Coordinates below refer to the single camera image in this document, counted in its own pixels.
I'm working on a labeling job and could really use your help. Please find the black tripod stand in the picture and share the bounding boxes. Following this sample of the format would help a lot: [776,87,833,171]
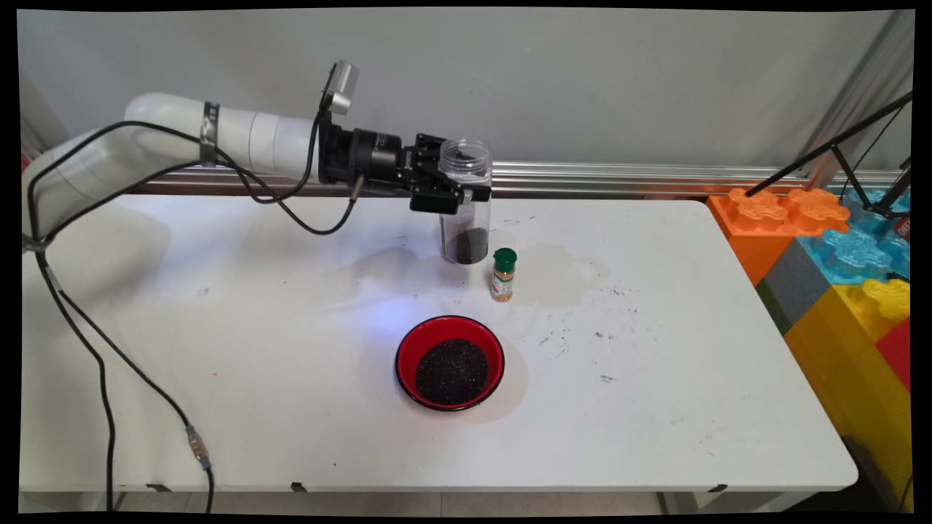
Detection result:
[746,91,913,219]

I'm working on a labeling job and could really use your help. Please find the aluminium frame rail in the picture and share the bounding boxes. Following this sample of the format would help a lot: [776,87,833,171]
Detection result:
[131,160,904,199]

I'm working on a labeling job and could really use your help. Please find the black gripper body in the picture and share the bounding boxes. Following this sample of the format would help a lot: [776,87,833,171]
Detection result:
[318,122,439,197]

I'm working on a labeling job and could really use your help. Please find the green-capped spice bottle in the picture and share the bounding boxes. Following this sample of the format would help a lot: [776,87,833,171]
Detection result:
[490,247,518,303]

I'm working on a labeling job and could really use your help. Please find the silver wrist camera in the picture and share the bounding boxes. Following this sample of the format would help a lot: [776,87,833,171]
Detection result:
[320,60,360,116]

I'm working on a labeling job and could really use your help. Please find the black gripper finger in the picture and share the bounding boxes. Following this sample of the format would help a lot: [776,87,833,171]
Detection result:
[409,180,493,216]
[415,133,448,170]

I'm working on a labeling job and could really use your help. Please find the red bowl black rim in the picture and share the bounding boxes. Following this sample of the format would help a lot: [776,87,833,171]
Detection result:
[395,315,505,413]

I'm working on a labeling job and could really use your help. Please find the grey building block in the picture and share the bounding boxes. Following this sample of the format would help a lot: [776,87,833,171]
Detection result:
[756,256,813,336]

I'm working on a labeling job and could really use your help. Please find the blue building block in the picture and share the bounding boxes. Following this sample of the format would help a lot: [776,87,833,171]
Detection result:
[797,188,912,286]

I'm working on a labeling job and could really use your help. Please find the large black seed heap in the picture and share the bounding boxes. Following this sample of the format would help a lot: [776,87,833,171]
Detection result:
[415,338,489,406]

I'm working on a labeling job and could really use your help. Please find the plain black cable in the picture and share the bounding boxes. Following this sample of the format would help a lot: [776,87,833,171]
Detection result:
[25,120,325,514]

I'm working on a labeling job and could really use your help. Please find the yellow building block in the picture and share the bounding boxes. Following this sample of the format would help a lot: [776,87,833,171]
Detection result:
[785,279,913,510]

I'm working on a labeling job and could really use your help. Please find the orange building block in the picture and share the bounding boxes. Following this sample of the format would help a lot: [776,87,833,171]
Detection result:
[708,188,851,286]

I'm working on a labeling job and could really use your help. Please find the red building block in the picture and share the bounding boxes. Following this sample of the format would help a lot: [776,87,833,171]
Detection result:
[876,318,912,394]

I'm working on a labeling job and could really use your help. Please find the black cable silver connector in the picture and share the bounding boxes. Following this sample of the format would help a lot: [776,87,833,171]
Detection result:
[25,109,361,514]

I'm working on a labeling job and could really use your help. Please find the clear plastic jar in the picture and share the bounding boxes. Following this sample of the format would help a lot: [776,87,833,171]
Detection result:
[438,138,493,265]

